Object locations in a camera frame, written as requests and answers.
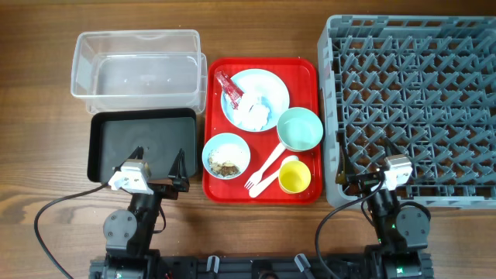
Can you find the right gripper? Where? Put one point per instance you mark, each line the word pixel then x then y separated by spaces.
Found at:
pixel 366 180

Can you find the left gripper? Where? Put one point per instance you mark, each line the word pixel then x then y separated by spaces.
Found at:
pixel 177 170

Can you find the light blue small bowl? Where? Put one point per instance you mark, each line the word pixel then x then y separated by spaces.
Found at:
pixel 218 140

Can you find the rice and food scraps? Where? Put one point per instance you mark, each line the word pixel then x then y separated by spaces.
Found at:
pixel 227 160

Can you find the yellow plastic cup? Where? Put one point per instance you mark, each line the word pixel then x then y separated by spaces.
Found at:
pixel 294 177

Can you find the white napkin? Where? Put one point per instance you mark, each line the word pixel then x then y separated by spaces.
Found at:
pixel 256 118
pixel 244 106

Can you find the red sauce packet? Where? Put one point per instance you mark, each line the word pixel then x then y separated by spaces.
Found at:
pixel 233 92

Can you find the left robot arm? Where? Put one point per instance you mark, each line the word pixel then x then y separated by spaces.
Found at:
pixel 129 232

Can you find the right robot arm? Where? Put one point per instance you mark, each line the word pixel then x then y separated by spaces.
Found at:
pixel 400 228

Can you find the grey dishwasher rack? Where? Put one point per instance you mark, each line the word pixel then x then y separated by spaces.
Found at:
pixel 425 83

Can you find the black plastic tray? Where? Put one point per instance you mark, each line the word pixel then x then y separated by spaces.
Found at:
pixel 161 133

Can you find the mint green bowl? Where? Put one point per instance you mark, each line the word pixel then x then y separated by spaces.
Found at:
pixel 299 129

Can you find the clear plastic bin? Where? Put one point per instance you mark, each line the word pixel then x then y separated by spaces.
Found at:
pixel 139 70

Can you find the white plastic fork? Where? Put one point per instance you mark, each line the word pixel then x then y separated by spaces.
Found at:
pixel 256 177

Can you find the white plastic spoon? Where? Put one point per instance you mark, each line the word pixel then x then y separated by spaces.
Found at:
pixel 264 184

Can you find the red serving tray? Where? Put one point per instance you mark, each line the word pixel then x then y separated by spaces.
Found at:
pixel 297 79

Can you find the light blue plate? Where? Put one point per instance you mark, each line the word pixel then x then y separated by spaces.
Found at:
pixel 271 87

